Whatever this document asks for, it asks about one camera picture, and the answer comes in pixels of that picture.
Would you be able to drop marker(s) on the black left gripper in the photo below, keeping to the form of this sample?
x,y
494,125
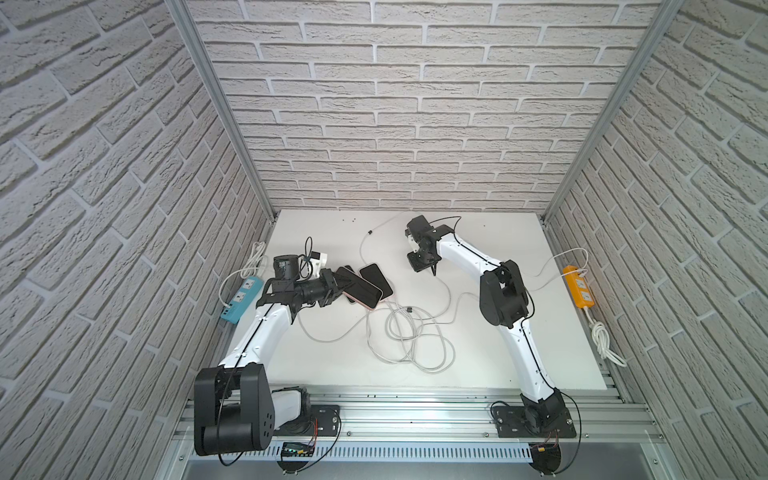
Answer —
x,y
330,287

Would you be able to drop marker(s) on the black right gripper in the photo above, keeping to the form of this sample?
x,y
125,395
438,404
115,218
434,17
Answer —
x,y
424,253

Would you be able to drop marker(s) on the phone with black case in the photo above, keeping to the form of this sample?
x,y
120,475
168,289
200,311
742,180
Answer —
x,y
357,289

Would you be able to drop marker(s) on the phone with pink case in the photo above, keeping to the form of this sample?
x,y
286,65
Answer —
x,y
373,274

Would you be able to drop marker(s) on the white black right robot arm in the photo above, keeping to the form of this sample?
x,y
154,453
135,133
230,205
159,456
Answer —
x,y
504,302

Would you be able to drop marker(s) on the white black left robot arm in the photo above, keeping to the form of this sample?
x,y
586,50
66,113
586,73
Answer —
x,y
235,409

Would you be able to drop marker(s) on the teal power strip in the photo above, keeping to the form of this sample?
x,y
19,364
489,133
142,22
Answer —
x,y
245,295

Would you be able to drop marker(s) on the small green circuit board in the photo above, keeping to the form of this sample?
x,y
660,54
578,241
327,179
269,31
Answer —
x,y
291,449

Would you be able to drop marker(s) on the orange power strip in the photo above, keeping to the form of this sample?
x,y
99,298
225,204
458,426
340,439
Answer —
x,y
578,287

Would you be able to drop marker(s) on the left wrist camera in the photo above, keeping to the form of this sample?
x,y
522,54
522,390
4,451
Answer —
x,y
315,260

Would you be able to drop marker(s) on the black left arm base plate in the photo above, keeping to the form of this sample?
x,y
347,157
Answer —
x,y
322,420

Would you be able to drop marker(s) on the aluminium front rail frame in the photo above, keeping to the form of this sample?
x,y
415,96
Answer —
x,y
607,424

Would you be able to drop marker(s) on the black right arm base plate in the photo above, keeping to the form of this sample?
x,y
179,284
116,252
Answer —
x,y
519,422

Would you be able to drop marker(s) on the white perforated cable duct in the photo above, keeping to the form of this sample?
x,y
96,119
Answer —
x,y
403,452

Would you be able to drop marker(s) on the black round connector below rail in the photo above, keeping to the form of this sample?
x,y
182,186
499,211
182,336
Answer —
x,y
546,458

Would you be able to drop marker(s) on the aluminium corner post left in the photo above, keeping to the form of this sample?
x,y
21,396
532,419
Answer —
x,y
183,19

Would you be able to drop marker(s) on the aluminium corner post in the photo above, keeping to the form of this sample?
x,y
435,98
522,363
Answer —
x,y
183,19
659,25

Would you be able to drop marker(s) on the aluminium corner post right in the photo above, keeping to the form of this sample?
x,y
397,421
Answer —
x,y
659,25

